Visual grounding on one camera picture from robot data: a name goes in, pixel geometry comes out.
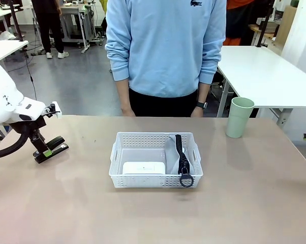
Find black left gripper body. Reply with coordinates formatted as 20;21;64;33
23;115;47;140

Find black stapler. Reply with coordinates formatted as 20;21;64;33
33;135;70;164

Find pale green cup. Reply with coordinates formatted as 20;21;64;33
225;97;256;139

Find white rectangular box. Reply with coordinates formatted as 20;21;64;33
122;161;167;176

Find grey CAMPUS pencil case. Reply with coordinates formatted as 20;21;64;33
164;134;195;189

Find person's right forearm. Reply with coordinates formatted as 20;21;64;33
115;78;131;109

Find person's left forearm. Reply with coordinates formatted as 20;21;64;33
196;82;210;104

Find white perforated plastic basket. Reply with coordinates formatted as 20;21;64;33
108;131;204;189

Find person's right hand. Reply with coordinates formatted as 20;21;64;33
120;106;137;118

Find person's left hand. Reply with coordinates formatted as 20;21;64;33
190;107;205;118

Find large white table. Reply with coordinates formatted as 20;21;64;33
216;45;306;126

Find white side table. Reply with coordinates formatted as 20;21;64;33
0;40;29;62

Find wooden table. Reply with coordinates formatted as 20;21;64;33
248;22;279;47

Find white plastic bag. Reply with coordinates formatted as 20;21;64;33
0;30;17;41

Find black stand pole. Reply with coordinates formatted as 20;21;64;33
254;0;274;49
9;0;25;43

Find background person in black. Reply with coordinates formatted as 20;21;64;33
32;0;70;59

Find background person in orange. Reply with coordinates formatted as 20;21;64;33
225;0;256;47

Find background white metal desk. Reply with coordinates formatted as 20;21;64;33
58;2;104;54

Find black trousers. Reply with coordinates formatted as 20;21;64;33
128;87;199;118

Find light blue sweatshirt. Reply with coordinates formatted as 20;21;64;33
104;0;227;98

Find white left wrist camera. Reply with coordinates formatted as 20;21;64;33
50;101;63;119

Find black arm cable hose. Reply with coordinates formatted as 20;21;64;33
0;124;33;160

